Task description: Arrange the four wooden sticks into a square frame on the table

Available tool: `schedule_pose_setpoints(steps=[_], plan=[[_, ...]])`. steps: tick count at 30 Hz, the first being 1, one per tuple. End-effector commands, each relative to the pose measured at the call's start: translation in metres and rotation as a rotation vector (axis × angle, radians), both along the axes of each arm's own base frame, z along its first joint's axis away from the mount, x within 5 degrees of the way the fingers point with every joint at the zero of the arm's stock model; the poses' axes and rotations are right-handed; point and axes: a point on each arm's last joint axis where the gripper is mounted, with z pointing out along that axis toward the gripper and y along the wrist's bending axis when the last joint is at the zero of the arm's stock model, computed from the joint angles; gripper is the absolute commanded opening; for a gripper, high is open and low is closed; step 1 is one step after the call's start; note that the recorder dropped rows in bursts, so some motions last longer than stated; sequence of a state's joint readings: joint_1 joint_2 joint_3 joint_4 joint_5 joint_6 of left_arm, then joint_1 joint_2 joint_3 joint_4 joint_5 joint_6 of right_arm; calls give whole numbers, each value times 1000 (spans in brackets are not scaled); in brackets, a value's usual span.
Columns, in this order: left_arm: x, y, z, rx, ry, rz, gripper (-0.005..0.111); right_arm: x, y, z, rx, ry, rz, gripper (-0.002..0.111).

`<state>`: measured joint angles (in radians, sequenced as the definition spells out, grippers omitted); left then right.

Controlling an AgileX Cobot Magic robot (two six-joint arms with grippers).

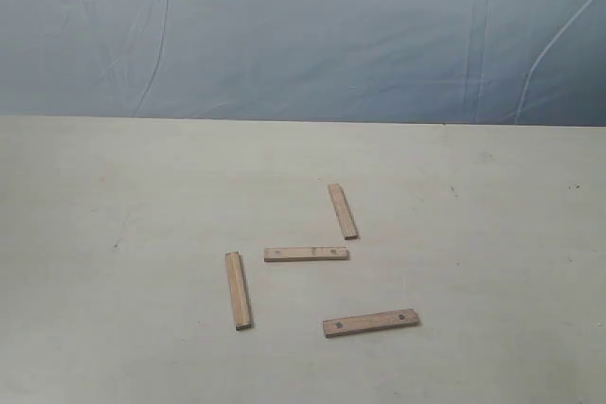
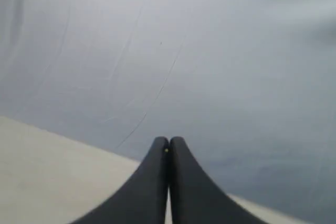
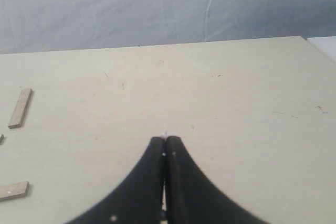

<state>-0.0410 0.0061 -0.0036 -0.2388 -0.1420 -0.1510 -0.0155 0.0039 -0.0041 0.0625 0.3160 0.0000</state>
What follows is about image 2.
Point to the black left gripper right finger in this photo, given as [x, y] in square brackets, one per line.
[195, 198]

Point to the grey fabric backdrop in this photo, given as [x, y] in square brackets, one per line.
[249, 84]

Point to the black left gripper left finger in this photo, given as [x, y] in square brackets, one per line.
[143, 197]

